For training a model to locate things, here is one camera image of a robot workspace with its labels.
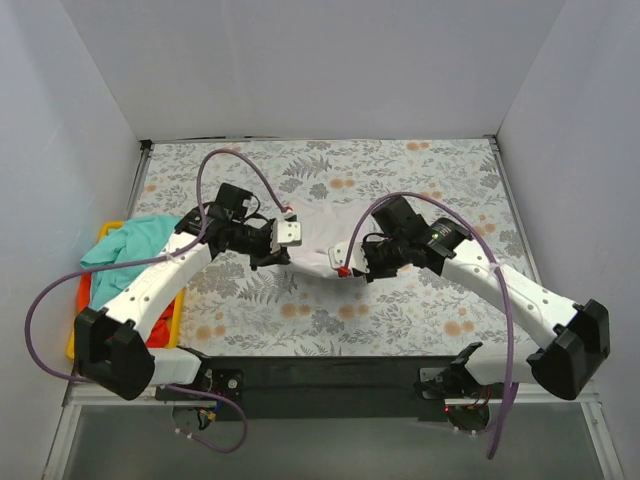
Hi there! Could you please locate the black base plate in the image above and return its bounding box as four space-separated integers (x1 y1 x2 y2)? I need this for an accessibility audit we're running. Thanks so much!
154 355 514 421

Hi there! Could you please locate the orange t shirt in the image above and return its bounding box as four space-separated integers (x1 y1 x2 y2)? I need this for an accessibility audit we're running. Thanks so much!
76 274 185 348

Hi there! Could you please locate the floral table cloth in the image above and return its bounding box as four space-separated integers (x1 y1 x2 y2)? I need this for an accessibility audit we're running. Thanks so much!
134 139 535 356

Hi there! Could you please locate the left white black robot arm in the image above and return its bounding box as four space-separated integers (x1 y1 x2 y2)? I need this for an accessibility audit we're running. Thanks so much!
74 184 302 400

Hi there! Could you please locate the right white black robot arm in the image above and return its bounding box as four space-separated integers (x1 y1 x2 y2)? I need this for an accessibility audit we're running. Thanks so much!
349 193 610 400

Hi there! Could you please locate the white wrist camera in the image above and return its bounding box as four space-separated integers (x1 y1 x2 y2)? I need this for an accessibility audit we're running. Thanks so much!
270 215 303 253
328 241 369 278

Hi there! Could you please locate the aluminium frame rail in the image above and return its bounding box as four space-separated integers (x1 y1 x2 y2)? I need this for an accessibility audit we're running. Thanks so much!
63 363 601 407

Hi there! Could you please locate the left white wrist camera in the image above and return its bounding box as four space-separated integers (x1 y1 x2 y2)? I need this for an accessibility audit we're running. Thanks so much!
270 215 303 253

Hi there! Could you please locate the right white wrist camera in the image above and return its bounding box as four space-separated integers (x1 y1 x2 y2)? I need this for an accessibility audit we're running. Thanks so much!
328 241 369 278

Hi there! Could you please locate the yellow plastic bin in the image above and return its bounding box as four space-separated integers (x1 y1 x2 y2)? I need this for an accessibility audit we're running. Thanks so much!
66 222 189 359

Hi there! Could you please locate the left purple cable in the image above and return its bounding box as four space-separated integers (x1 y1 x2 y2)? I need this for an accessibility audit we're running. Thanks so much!
23 148 299 455

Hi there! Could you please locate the white t shirt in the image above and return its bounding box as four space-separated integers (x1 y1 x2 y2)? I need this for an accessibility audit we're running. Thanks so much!
287 200 369 280

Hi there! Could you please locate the teal t shirt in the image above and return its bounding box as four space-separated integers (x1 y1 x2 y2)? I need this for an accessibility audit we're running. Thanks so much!
77 215 180 311

